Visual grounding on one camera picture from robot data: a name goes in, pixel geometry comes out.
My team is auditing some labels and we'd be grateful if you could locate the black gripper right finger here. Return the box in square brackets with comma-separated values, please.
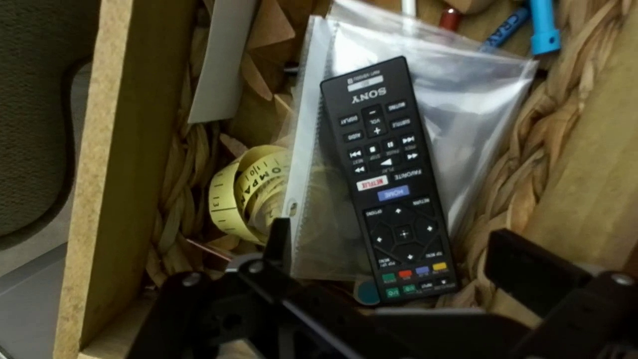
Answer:
[484, 227, 638, 359]

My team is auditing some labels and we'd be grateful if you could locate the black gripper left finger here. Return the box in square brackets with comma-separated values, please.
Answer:
[125, 215, 375, 359]

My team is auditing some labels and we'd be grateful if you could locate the black Sony remote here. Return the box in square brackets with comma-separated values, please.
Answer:
[319, 53, 460, 307]

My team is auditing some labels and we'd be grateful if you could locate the clear plastic bag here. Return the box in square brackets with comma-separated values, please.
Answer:
[281, 0, 540, 285]

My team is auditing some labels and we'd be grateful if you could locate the yellow measuring tape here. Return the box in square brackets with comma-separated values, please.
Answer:
[207, 143, 295, 247]

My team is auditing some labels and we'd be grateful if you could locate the wooden crate box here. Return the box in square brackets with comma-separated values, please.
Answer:
[50, 0, 638, 359]

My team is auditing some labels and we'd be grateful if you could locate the brown faceted wooden block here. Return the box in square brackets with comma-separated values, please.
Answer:
[225, 0, 315, 149]

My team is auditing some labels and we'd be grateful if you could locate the grey card sheet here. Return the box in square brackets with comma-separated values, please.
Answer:
[187, 0, 259, 127]

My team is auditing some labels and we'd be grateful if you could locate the dark blue marker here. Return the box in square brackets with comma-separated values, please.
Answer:
[478, 5, 530, 55]

